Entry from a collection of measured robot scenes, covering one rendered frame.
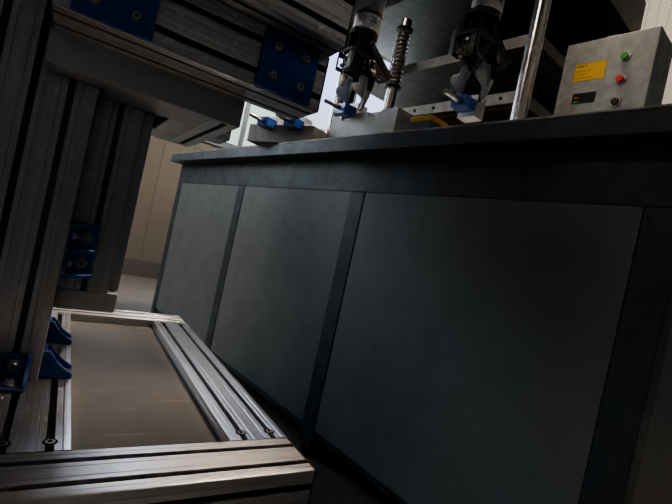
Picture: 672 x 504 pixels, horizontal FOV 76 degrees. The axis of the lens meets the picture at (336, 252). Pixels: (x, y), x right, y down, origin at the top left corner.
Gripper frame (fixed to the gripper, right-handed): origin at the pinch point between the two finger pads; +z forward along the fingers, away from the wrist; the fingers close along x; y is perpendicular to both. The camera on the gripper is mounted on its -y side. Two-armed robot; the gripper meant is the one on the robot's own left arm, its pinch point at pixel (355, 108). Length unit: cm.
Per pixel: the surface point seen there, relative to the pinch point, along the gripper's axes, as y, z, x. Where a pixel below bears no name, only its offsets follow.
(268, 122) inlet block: 12.7, 6.2, -24.2
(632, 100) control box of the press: -85, -30, 38
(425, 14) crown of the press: -84, -89, -65
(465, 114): -11.1, 0.7, 28.8
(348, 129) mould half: 2.0, 6.8, 1.4
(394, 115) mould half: 2.0, 4.6, 18.1
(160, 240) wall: -36, 61, -250
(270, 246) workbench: 3.9, 43.0, -22.6
